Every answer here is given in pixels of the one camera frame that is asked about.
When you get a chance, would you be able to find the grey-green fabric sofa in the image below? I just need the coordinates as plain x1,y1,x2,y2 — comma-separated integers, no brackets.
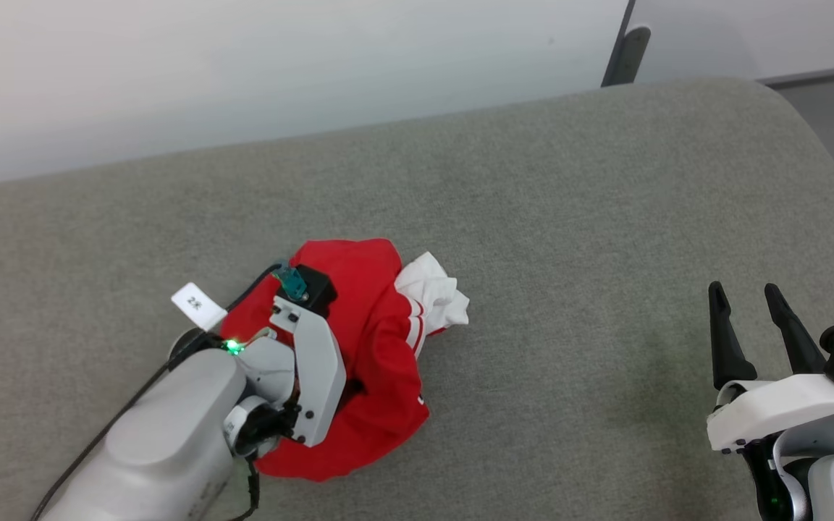
0,76,834,521

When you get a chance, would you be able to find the thin black cable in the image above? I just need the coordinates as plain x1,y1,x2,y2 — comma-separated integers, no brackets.
30,264,286,521
232,459,262,521

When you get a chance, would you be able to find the white paper cable label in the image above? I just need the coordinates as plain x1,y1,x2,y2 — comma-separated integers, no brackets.
171,282,228,331

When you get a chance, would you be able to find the red garment with white trim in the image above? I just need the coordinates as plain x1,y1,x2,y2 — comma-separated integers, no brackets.
220,239,471,483

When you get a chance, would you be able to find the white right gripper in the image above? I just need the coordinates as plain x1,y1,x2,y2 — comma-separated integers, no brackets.
707,281,834,453

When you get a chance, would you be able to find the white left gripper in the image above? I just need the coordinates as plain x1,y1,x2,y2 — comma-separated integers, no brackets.
270,297,348,448

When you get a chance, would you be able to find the teal cable connector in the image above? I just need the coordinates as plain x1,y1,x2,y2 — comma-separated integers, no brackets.
274,263,309,301

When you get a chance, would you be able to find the dark grey metal post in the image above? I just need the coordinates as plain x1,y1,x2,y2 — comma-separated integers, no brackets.
600,0,652,88

